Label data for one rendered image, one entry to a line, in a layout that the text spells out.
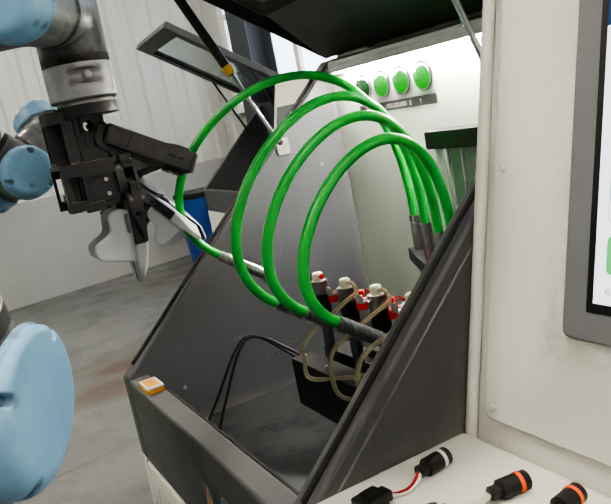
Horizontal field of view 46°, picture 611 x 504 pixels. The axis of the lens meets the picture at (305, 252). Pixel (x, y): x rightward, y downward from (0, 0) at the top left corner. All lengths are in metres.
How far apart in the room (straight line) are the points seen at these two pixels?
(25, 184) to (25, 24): 0.39
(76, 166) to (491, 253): 0.46
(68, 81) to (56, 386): 0.40
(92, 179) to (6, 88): 6.88
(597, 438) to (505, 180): 0.27
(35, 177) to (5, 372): 0.63
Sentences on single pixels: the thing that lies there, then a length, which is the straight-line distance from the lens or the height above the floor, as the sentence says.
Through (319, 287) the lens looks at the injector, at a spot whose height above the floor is 1.09.
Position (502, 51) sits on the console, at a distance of 0.80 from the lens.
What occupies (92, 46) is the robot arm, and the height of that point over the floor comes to 1.47.
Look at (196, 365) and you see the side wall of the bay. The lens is 1.39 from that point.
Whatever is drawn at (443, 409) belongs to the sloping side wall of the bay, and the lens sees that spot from 0.83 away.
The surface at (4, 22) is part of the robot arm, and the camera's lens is 0.73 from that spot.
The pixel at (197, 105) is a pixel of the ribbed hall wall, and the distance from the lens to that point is 8.50.
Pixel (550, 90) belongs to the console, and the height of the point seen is 1.34.
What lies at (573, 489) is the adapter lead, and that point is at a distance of 0.70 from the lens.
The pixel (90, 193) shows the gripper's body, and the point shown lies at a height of 1.32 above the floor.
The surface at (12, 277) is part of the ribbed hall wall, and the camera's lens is 7.61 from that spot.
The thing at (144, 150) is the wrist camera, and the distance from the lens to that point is 0.85.
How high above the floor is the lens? 1.36
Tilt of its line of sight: 11 degrees down
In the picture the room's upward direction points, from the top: 11 degrees counter-clockwise
